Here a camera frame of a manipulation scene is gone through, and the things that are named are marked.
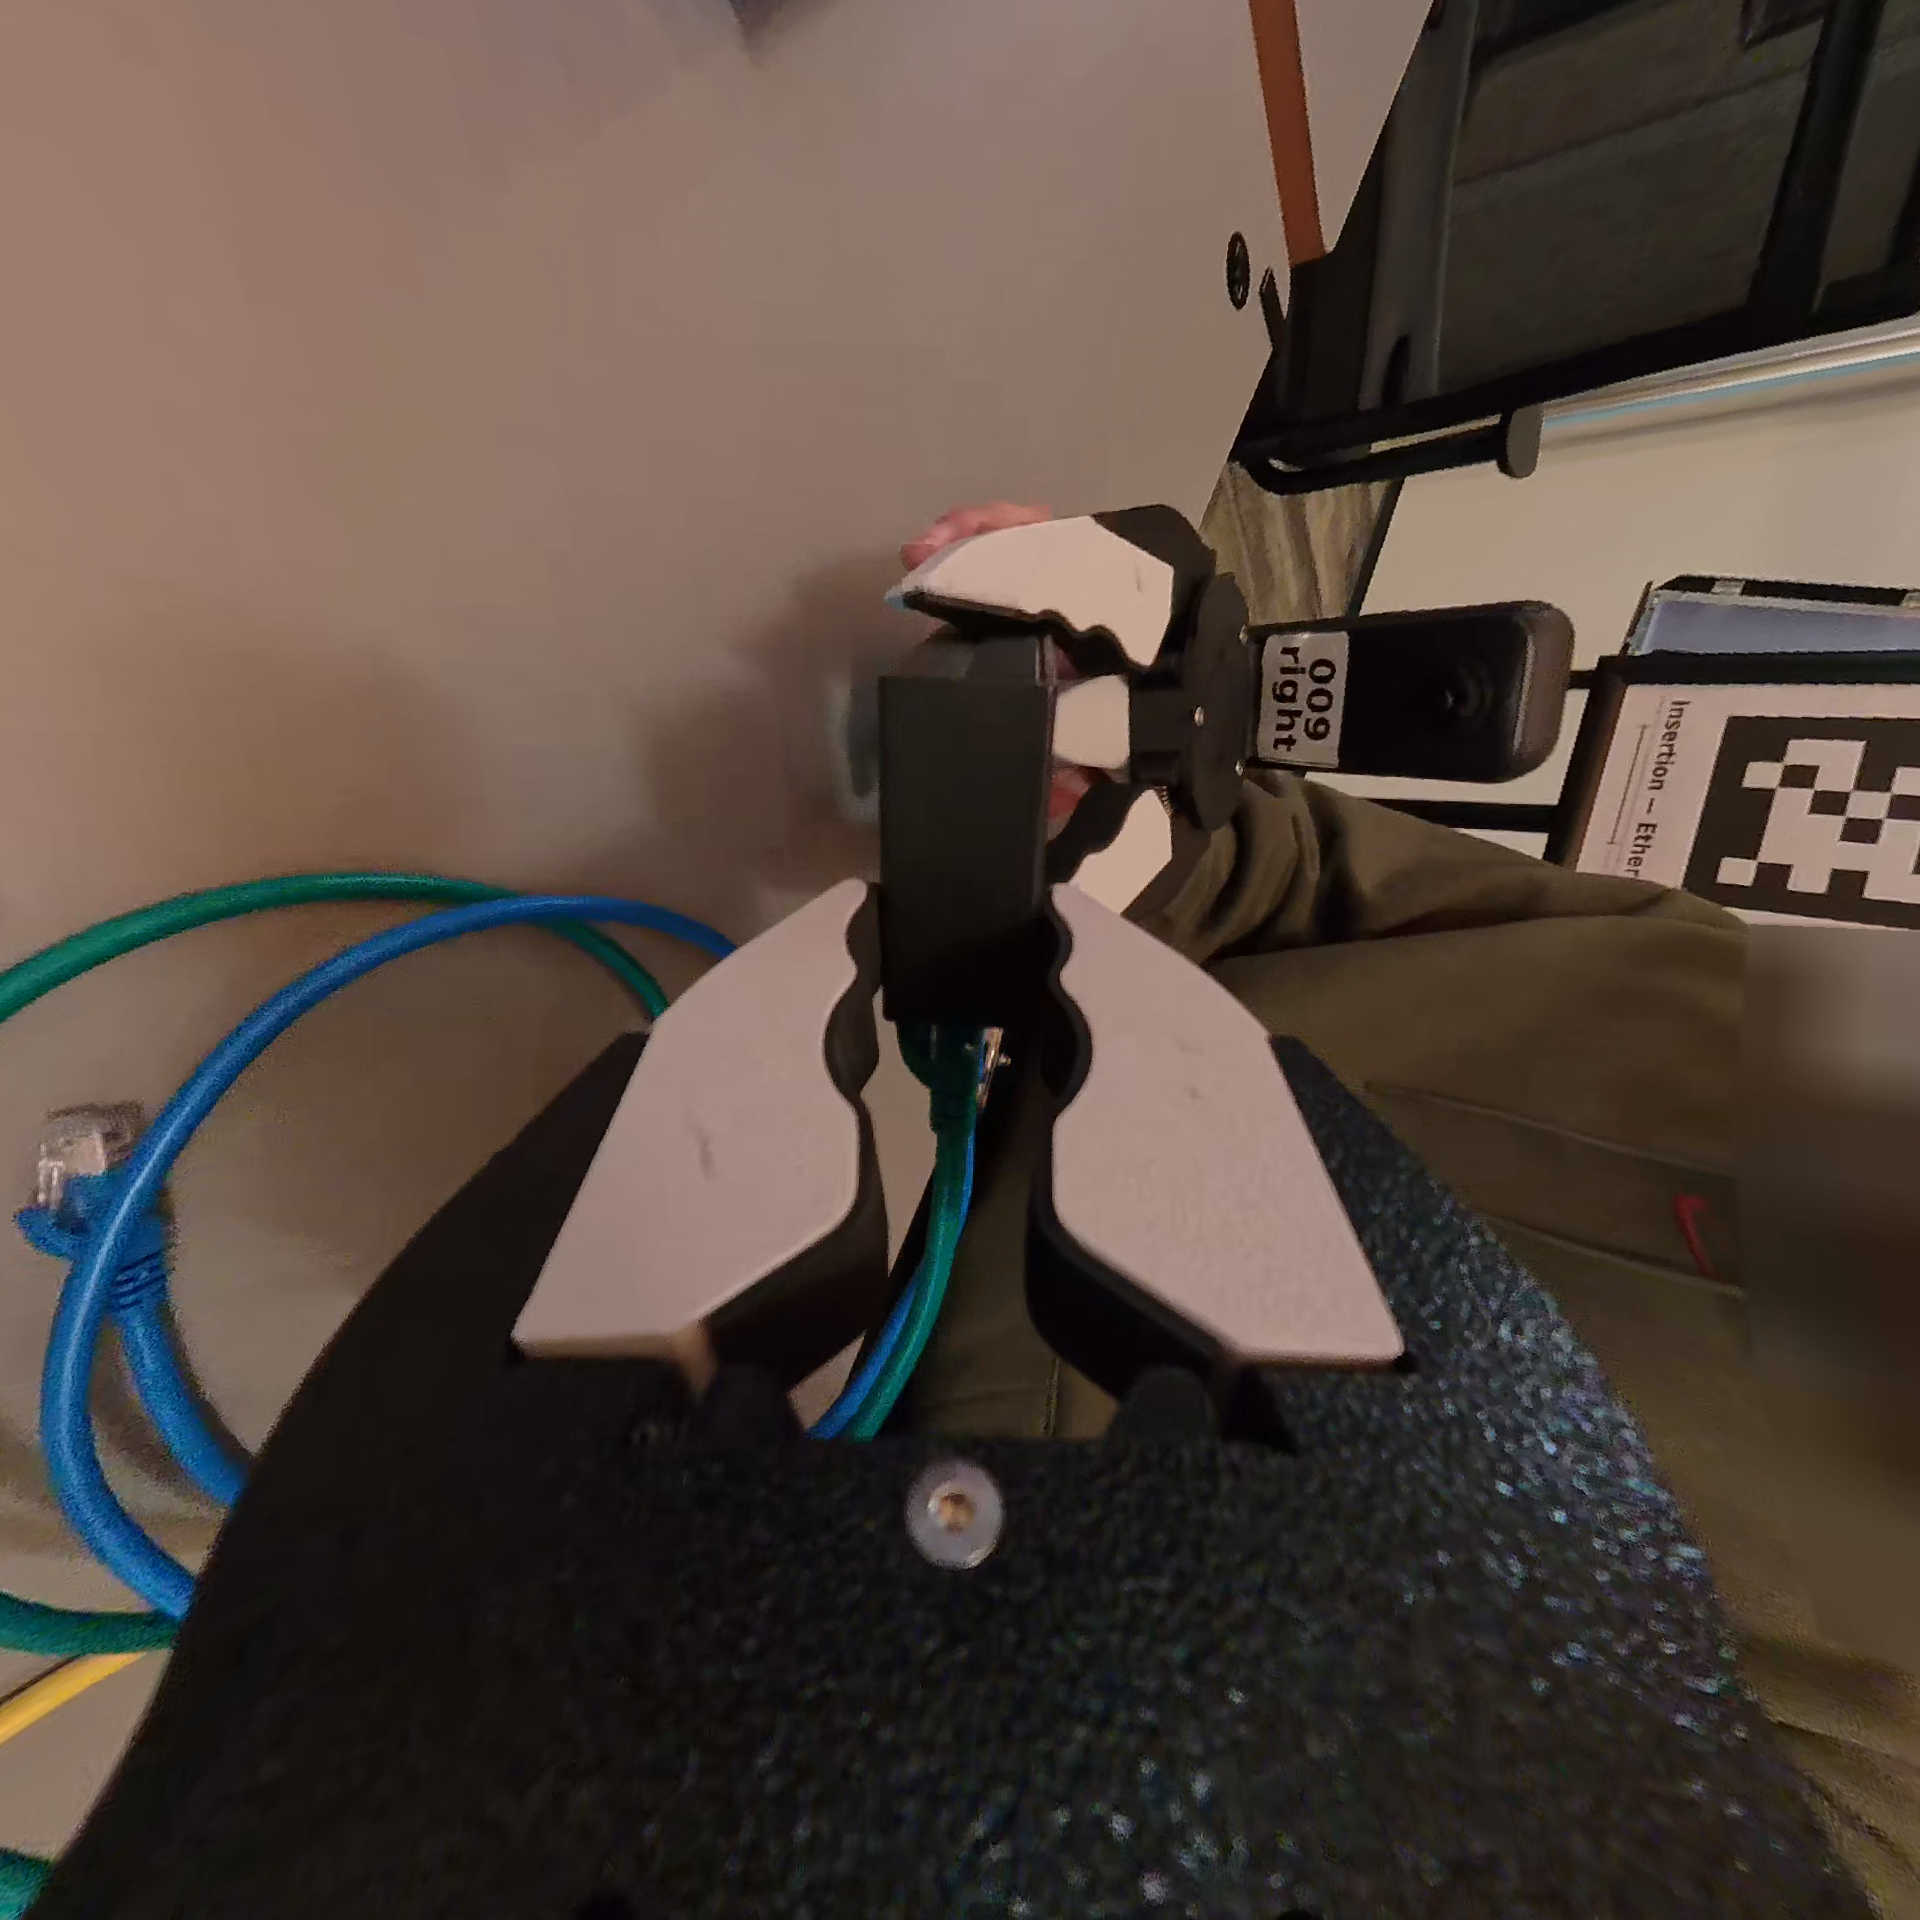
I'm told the person's right forearm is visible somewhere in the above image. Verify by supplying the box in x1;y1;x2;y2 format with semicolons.
1141;779;1748;993

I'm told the green ethernet cable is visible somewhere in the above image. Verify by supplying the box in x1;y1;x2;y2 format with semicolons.
0;874;992;1920

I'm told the black metal frame rack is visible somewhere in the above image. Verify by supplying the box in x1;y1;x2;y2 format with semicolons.
1229;0;1920;497

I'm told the person's olive jacket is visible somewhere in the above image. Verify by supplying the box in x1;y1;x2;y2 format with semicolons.
901;930;1920;1920

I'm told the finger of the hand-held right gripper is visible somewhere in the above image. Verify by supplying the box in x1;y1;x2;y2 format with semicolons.
1049;671;1144;778
885;509;1191;671

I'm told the black port box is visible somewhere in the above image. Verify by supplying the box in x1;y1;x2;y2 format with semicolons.
877;631;1058;1021

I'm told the black framed marker sign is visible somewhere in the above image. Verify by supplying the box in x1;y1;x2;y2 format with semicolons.
1560;651;1920;929

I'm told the person's right hand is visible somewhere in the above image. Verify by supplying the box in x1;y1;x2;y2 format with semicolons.
901;503;1056;563

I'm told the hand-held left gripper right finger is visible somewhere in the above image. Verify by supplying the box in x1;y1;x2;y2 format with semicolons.
1025;883;1409;1450

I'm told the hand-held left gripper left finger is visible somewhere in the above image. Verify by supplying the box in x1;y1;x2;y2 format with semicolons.
511;877;895;1395

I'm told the yellow cable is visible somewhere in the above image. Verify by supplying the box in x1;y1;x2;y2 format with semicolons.
0;1651;153;1749

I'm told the black framed panel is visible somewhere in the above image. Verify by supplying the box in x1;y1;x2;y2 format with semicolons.
1623;574;1920;663

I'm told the blue ethernet cable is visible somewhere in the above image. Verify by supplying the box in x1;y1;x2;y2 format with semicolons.
17;895;1009;1614

